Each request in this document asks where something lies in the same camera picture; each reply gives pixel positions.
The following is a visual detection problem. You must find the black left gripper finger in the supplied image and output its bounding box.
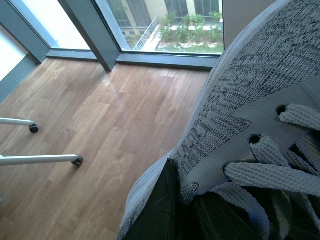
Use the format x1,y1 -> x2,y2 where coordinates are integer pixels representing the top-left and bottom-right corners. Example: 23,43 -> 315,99
128,158 -> 255,240

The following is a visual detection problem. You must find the grey knit sneaker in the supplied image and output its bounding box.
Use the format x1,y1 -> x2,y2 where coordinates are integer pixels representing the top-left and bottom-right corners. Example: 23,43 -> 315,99
118,0 -> 320,240

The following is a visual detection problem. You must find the white table leg with caster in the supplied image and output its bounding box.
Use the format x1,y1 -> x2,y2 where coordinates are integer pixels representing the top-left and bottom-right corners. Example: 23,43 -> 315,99
0,117 -> 39,133

